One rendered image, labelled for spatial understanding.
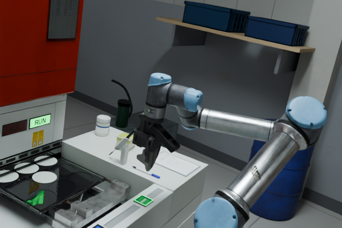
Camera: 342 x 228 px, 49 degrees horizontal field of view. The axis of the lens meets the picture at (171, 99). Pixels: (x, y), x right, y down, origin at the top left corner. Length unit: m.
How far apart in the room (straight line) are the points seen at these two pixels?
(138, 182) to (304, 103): 0.81
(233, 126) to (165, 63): 3.31
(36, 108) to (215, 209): 0.96
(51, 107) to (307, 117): 1.10
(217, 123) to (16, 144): 0.85
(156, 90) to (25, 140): 0.69
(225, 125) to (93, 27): 4.21
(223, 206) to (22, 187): 0.88
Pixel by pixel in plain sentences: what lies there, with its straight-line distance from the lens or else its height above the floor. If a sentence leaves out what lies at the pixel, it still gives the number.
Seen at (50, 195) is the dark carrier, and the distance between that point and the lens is 1.60.
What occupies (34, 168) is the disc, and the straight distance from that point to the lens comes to 1.78.
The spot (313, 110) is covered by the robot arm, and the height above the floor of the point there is 1.47.
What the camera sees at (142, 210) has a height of 0.96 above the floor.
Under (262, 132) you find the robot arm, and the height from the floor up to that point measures 1.33.
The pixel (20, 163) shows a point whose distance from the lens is 1.75.
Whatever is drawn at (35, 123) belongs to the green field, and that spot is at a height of 1.10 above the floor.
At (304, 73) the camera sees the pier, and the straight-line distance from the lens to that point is 3.56.
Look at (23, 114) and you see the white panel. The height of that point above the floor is 1.15.
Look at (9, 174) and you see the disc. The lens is 1.74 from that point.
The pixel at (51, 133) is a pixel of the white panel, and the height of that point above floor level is 1.02.
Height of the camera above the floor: 1.73
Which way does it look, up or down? 16 degrees down
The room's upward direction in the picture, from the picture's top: 10 degrees clockwise
